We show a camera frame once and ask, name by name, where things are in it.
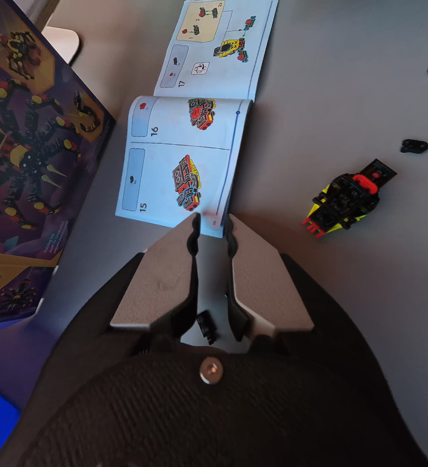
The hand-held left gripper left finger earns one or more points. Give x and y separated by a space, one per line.
159 277

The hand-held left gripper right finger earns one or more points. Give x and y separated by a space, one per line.
265 288

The black yellow red lego model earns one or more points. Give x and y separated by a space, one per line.
345 199

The lego instruction booklet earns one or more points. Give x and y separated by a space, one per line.
184 146

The purple lego set box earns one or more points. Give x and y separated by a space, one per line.
35 146

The white rounded seat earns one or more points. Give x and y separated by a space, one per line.
62 45

